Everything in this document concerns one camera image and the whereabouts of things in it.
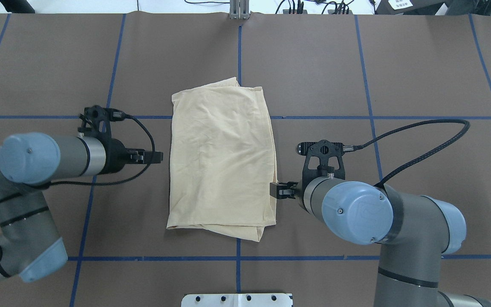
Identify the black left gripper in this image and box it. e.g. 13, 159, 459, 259
78, 105, 164, 174

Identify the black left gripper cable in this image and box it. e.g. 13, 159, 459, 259
0, 112, 156, 269

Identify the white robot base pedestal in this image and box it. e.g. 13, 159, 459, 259
181, 293, 294, 307

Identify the cream long sleeve t-shirt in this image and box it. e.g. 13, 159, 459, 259
166, 76, 278, 242

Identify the aluminium frame post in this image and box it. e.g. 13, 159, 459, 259
228, 0, 251, 20

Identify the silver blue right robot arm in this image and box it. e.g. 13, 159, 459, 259
270, 140, 491, 307

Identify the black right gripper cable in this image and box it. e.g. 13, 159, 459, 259
342, 119, 471, 188

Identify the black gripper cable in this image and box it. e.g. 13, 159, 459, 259
342, 119, 471, 188
0, 112, 156, 269

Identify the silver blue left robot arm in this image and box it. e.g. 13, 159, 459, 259
0, 105, 163, 283

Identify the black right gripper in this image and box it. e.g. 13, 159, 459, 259
270, 139, 346, 201

